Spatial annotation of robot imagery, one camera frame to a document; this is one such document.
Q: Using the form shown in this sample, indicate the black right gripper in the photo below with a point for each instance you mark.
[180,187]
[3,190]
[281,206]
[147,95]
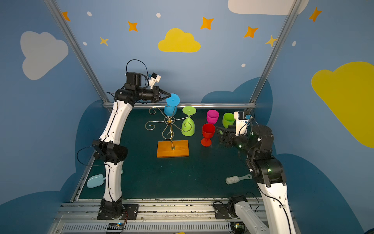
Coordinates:
[226,138]

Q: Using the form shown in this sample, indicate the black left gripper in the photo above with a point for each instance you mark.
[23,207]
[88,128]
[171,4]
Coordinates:
[157,94]

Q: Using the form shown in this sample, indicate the green wine glass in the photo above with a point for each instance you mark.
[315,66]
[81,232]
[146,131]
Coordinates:
[228,119]
[188,125]

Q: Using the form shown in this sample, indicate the blue wine glass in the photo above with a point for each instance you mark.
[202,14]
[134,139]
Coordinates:
[172,102]

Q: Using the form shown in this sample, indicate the red wine glass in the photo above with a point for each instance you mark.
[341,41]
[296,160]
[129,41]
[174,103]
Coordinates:
[208,131]

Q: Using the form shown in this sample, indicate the magenta wine glass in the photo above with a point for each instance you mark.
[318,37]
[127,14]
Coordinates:
[212,116]

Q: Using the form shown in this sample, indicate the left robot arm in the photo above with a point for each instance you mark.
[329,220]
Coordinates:
[108,145]

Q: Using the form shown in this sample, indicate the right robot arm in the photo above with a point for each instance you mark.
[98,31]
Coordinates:
[270,179]

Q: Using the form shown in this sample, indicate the wooden rack base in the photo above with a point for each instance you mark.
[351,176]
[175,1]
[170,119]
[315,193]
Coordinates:
[175,149]

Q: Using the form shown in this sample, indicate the white scrub brush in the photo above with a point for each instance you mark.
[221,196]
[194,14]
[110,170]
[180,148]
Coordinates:
[236,179]

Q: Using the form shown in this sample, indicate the light blue plastic scoop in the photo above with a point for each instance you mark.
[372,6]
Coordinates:
[95,181]

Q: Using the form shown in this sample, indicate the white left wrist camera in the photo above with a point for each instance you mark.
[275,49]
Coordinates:
[153,79]

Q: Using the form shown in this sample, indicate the gold wire wine glass rack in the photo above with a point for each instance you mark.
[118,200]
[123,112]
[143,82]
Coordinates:
[168,133]

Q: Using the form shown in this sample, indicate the horizontal aluminium back rail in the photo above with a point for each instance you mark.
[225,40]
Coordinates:
[198,105]

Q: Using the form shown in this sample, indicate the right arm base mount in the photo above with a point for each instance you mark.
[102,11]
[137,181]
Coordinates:
[239,208]

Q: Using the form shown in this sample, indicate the front aluminium rail bed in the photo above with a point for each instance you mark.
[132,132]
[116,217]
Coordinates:
[155,216]

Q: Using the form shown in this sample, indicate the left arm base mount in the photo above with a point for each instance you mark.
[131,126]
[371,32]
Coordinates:
[116,210]

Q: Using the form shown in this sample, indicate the right aluminium frame post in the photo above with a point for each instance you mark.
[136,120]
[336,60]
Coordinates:
[284,32]

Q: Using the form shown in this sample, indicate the aluminium frame post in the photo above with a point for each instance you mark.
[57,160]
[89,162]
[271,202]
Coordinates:
[71,39]
[284,32]

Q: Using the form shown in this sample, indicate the left aluminium frame post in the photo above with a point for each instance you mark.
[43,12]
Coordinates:
[71,39]

